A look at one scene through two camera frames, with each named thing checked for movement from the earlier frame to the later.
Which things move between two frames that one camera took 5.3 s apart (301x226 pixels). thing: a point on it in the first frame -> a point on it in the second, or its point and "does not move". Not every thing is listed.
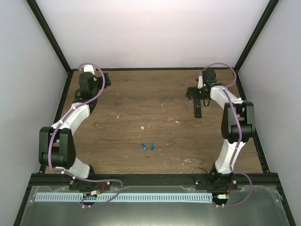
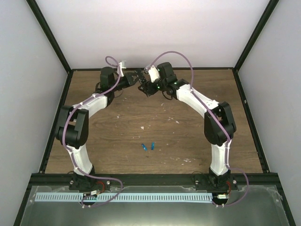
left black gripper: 107,83 -> 129,81
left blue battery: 144,147 does not move
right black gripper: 189,93 -> 148,88
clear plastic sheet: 252,206 does not move
